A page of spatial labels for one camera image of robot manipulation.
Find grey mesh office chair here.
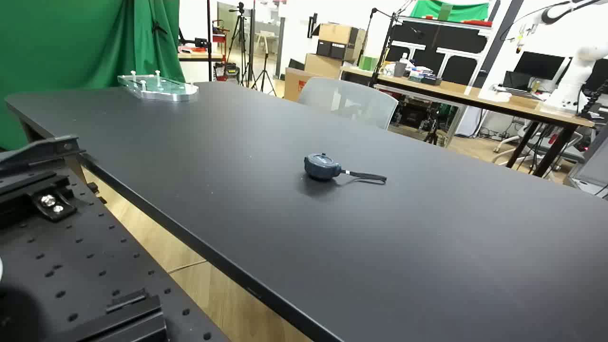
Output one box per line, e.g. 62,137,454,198
296,76,400,131

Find cardboard box with red label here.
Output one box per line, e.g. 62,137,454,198
283,65,317,103

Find plain cardboard box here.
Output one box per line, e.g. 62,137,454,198
302,53,347,82

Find cardboard box with black stripe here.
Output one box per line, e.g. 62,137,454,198
315,23,368,65

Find clear acrylic plate with bolts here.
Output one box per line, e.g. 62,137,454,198
115,69,199,105

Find long wooden desk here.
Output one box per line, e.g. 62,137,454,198
340,63,596,179

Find white partition black windows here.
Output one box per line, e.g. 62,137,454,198
383,17,490,88

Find green hanging cloth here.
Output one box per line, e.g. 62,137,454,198
408,0,494,25

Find small black monitor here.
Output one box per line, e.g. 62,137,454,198
501,69,535,91

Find black perforated breadboard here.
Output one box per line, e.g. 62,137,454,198
0,166,229,342

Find black clamp with silver screws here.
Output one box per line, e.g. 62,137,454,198
28,185,79,224

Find green curtain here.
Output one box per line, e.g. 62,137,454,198
0,0,186,152

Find black camera tripod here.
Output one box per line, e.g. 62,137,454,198
247,31,281,99
226,0,254,84

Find black flat bracket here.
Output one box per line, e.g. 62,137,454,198
45,289,169,342

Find black mounting rail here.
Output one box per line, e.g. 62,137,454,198
0,133,83,183

